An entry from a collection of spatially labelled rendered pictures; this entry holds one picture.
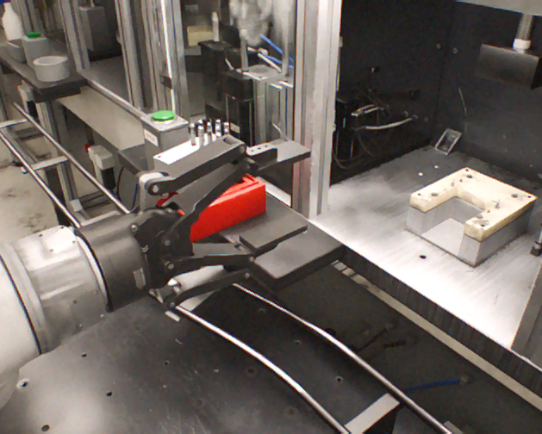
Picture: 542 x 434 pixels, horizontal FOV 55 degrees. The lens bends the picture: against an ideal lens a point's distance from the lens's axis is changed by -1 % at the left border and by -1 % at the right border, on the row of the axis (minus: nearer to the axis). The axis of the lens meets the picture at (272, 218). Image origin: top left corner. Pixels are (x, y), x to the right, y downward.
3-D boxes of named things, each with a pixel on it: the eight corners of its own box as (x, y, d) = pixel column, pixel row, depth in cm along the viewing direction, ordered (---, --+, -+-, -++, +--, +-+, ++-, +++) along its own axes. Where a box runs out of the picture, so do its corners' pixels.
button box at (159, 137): (146, 171, 102) (138, 114, 96) (181, 160, 106) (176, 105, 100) (166, 187, 97) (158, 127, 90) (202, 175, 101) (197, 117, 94)
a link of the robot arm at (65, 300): (19, 287, 34) (104, 253, 37) (-16, 226, 40) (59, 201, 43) (52, 378, 39) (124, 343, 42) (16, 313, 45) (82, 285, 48)
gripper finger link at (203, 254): (167, 257, 45) (163, 272, 45) (262, 257, 52) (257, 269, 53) (146, 238, 47) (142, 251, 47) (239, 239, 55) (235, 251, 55)
